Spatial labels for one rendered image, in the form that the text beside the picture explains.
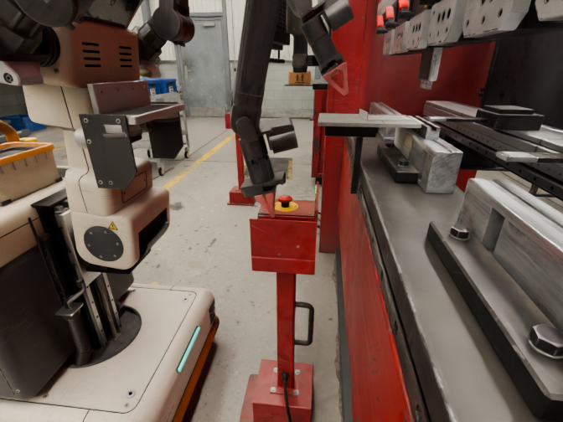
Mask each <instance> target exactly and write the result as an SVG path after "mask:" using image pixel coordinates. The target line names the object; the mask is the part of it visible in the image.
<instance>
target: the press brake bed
mask: <svg viewBox="0 0 563 422"><path fill-rule="evenodd" d="M352 162H353V154H352V152H351V148H350V145H349V140H348V138H347V137H346V136H345V137H344V140H343V156H342V167H341V177H340V187H339V197H338V229H339V240H340V249H338V248H336V250H335V263H336V281H337V302H338V337H339V356H340V375H341V392H342V411H343V422H431V416H430V414H429V410H428V408H427V404H426V400H425V396H424V394H423V391H422V387H421V383H420V379H419V377H418V373H417V371H416V365H415V363H414V360H413V357H412V354H411V349H410V346H409V343H408V340H407V337H406V334H405V329H404V326H403V323H402V320H401V317H400V312H399V309H398V306H397V303H396V300H395V295H394V292H393V289H392V286H391V283H390V278H389V276H388V272H387V269H386V267H385V262H384V258H383V255H382V253H381V249H380V245H379V241H378V239H377V236H376V233H375V230H374V225H373V222H372V218H371V216H370V213H369V208H368V205H367V202H366V199H365V196H364V191H363V188H362V185H361V182H360V179H359V182H358V190H357V193H352V194H351V193H350V179H351V171H352Z"/></svg>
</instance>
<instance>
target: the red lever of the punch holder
mask: <svg viewBox="0 0 563 422"><path fill-rule="evenodd" d="M398 3H399V10H400V11H399V14H398V19H410V18H414V17H415V15H416V13H412V12H411V11H407V10H408V7H409V3H408V0H398Z"/></svg>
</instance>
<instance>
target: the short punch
mask: <svg viewBox="0 0 563 422"><path fill-rule="evenodd" d="M442 49H443V48H430V49H423V50H422V56H421V64H420V69H419V74H418V80H420V81H421V84H420V88H424V89H428V90H431V86H432V81H436V79H437V75H438V70H439V66H440V62H441V57H442Z"/></svg>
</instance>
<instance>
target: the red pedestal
mask: <svg viewBox="0 0 563 422"><path fill-rule="evenodd" d="M225 129H231V125H230V111H229V112H227V113H225ZM239 139H240V136H238V135H236V134H235V144H236V157H237V171H238V184H239V186H234V187H233V188H232V189H231V190H230V191H229V195H230V200H229V202H228V203H227V205H241V206H254V204H255V196H253V197H248V198H245V197H244V194H243V193H242V192H241V190H240V187H241V185H242V183H243V182H244V181H245V172H244V157H243V153H242V151H241V148H240V143H239Z"/></svg>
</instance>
